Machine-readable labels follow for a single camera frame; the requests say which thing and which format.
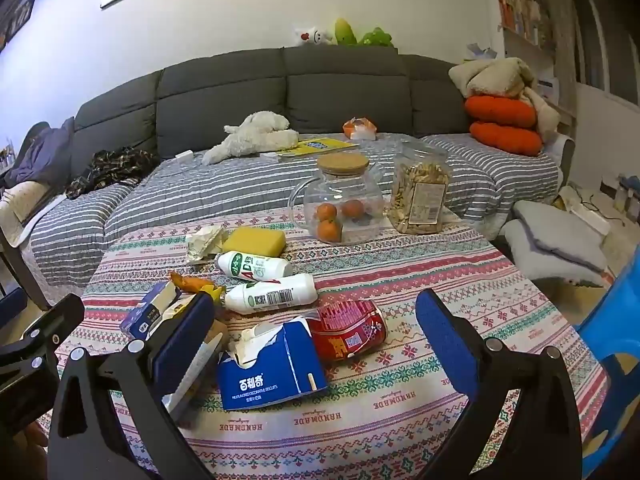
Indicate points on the patterned tablecloth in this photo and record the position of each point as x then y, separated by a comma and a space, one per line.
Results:
384, 414

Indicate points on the yellow book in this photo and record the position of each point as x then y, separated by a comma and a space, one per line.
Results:
316, 146

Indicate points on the yellow corn plush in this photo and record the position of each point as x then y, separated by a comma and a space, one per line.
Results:
343, 33

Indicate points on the orange cushion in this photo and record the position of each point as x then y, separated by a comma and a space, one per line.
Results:
512, 140
501, 111

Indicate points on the grey striped sofa cover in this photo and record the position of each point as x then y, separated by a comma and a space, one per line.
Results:
68, 242

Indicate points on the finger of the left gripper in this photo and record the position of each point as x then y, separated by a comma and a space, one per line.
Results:
52, 328

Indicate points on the white paper carton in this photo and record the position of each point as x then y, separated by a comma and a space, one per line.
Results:
203, 362

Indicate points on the blue biscuit box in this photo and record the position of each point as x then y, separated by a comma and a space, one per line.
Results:
269, 364

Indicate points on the purple jacket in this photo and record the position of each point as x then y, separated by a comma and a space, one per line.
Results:
44, 156

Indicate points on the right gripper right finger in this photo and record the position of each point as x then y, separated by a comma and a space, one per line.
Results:
543, 440

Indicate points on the grey floor cushion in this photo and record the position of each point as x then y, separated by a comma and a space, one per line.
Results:
547, 243

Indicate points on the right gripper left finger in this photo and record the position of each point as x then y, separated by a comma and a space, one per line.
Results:
86, 439

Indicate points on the yellow sponge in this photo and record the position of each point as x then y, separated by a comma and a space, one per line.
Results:
255, 241

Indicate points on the white tissue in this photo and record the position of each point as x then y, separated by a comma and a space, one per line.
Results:
205, 243

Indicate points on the orange peel wrapper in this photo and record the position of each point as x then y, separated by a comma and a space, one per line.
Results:
193, 285

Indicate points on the lower orange cushion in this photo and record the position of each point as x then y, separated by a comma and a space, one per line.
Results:
512, 140

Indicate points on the upper orange cushion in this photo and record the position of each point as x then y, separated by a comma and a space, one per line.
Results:
501, 111

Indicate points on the green plush toy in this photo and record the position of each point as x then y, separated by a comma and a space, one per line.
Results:
376, 38

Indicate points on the glass jar with cork lid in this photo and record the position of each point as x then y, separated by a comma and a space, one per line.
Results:
341, 176

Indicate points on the plastic jar of snacks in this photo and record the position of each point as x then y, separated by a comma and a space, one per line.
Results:
420, 185

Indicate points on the small wall photos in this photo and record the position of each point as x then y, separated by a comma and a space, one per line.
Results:
16, 22

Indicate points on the orange tangerine right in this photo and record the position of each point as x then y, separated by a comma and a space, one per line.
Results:
352, 209

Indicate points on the white rabbit toy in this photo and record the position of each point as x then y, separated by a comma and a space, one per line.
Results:
312, 36

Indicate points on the beige blanket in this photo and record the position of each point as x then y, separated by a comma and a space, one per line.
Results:
506, 78

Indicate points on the person hand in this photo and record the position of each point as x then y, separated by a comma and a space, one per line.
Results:
24, 456

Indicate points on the white plush toy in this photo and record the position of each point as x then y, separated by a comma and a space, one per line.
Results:
260, 132

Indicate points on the blue white small carton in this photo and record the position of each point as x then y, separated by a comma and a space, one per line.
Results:
140, 320

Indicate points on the blue plastic stool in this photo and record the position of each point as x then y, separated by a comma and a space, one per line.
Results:
611, 329

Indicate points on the orange tangerine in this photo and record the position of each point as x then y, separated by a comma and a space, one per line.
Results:
325, 212
330, 231
352, 209

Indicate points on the orange tangerine front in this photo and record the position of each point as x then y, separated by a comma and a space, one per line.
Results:
330, 231

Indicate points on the dark grey sofa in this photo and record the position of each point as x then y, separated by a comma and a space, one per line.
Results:
186, 106

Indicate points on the cream pillow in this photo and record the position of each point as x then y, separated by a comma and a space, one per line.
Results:
22, 207

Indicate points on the dark plaid shirt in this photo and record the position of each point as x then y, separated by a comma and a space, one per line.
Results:
125, 165

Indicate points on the orange snack packet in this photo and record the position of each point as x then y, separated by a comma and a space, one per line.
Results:
360, 129

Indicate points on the bookshelf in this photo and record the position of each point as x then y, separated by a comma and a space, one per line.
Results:
543, 34

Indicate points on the red snack bag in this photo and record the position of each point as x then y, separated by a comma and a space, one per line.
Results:
346, 329

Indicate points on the white milk bottle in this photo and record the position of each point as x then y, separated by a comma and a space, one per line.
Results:
253, 268
292, 291

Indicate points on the orange tangerine left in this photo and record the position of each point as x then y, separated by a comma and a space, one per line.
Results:
325, 212

